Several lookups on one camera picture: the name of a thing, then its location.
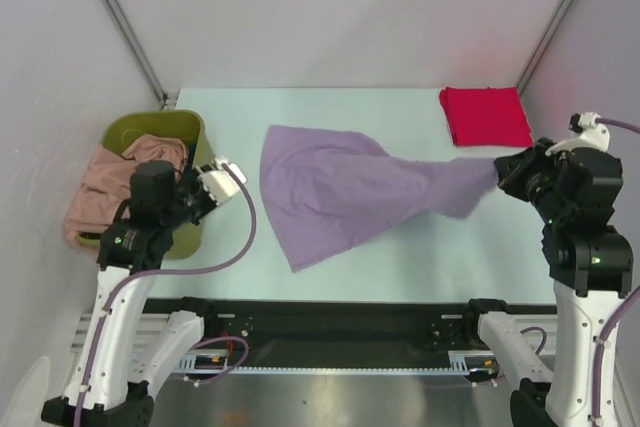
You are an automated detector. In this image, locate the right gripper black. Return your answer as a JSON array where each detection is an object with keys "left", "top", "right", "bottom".
[{"left": 493, "top": 134, "right": 567, "bottom": 221}]

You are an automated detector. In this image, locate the purple t shirt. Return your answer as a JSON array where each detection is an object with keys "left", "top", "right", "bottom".
[{"left": 260, "top": 125, "right": 498, "bottom": 272}]

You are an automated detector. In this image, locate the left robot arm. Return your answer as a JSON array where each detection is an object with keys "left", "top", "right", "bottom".
[{"left": 41, "top": 159, "right": 246, "bottom": 426}]

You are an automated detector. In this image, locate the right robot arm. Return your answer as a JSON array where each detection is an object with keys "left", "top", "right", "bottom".
[{"left": 461, "top": 138, "right": 636, "bottom": 426}]

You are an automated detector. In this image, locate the olive green plastic bin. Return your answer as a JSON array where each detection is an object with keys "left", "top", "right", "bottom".
[{"left": 101, "top": 110, "right": 214, "bottom": 260}]

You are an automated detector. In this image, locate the folded red t shirt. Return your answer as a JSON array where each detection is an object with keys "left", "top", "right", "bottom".
[{"left": 439, "top": 87, "right": 533, "bottom": 148}]

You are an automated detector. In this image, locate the pink t shirt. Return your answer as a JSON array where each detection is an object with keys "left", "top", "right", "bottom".
[{"left": 64, "top": 134, "right": 188, "bottom": 255}]

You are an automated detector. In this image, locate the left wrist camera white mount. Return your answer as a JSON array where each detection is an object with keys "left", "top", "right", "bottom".
[{"left": 195, "top": 156, "right": 247, "bottom": 204}]

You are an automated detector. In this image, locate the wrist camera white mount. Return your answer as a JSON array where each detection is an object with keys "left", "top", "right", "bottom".
[
  {"left": 545, "top": 112, "right": 611, "bottom": 157},
  {"left": 195, "top": 156, "right": 247, "bottom": 204}
]

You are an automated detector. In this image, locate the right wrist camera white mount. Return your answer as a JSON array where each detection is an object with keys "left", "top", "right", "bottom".
[{"left": 545, "top": 112, "right": 611, "bottom": 157}]

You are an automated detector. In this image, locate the aluminium frame rail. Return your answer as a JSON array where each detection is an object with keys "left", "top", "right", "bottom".
[{"left": 70, "top": 313, "right": 557, "bottom": 355}]

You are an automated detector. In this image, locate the white slotted cable duct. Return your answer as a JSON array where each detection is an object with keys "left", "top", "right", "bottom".
[{"left": 170, "top": 352, "right": 499, "bottom": 377}]

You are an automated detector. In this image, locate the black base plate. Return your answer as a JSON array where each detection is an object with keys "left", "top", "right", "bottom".
[{"left": 144, "top": 298, "right": 511, "bottom": 368}]

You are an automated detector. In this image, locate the right corner aluminium post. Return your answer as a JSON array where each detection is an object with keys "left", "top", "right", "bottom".
[{"left": 516, "top": 0, "right": 576, "bottom": 95}]

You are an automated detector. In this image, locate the corner aluminium post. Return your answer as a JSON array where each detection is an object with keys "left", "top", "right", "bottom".
[
  {"left": 516, "top": 0, "right": 576, "bottom": 95},
  {"left": 100, "top": 0, "right": 167, "bottom": 106}
]

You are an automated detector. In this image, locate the left corner aluminium post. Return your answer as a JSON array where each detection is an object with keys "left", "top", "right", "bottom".
[{"left": 100, "top": 0, "right": 167, "bottom": 106}]

